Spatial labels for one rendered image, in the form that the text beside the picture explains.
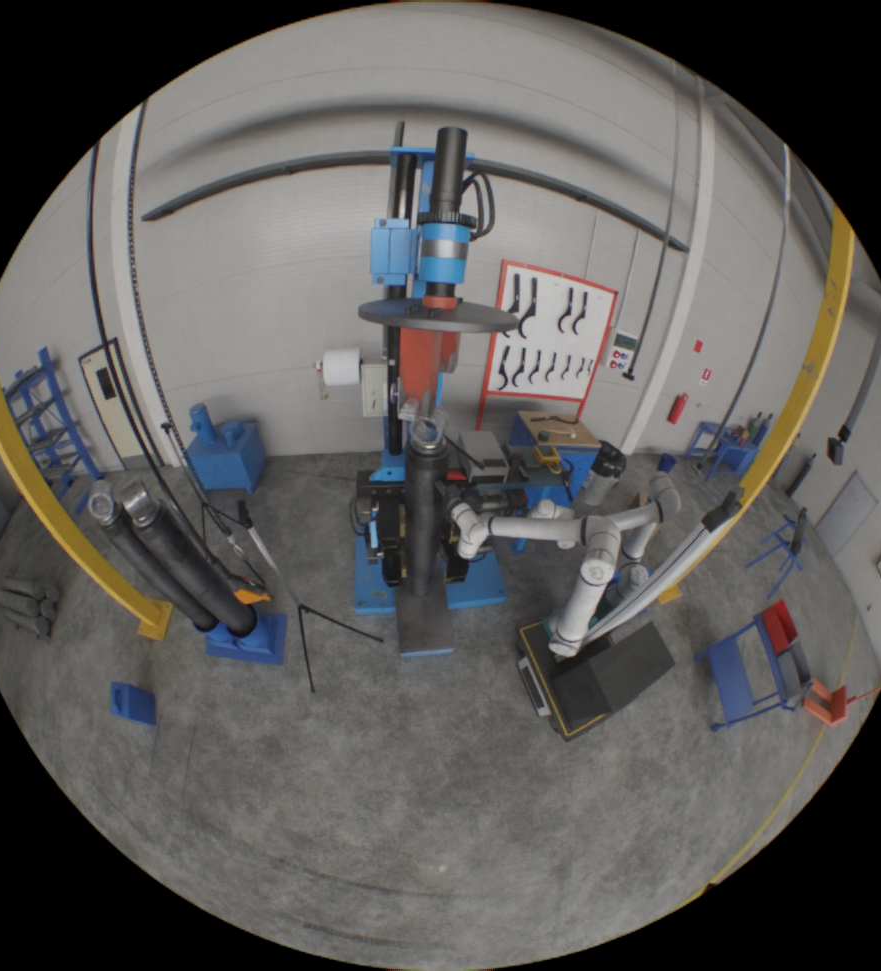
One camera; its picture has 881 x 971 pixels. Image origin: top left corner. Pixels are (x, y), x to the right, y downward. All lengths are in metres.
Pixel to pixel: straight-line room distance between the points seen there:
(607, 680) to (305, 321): 3.71
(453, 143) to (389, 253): 0.54
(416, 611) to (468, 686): 0.69
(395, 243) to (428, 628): 2.29
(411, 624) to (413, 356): 1.82
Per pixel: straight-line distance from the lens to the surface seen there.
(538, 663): 2.13
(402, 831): 2.39
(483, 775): 2.33
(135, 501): 1.44
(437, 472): 1.34
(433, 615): 2.27
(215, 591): 1.85
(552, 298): 3.47
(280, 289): 3.29
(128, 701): 2.91
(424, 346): 0.91
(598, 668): 1.70
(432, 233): 1.06
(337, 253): 3.14
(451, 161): 1.24
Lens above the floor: 2.25
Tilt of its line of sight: 42 degrees down
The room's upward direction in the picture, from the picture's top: 6 degrees clockwise
